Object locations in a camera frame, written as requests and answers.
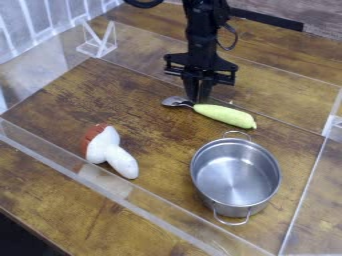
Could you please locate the black strip on table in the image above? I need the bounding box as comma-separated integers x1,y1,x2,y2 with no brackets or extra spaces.
231,8,305,32

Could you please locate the clear acrylic bracket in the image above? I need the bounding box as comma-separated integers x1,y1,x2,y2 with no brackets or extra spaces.
76,21,118,58

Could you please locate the clear acrylic enclosure wall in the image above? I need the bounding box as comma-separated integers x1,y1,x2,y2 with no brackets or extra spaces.
0,24,342,256

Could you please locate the plush mushroom toy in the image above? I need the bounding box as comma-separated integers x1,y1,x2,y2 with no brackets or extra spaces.
80,123,139,179

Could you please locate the green handled metal spoon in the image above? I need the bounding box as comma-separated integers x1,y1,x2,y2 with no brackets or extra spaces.
162,96,257,129

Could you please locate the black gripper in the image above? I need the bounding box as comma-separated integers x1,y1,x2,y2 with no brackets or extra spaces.
163,53,239,103

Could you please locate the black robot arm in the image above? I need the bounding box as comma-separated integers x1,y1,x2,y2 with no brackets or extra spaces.
164,0,238,103

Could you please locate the stainless steel pot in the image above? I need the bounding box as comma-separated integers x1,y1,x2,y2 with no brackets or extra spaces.
190,131,282,226

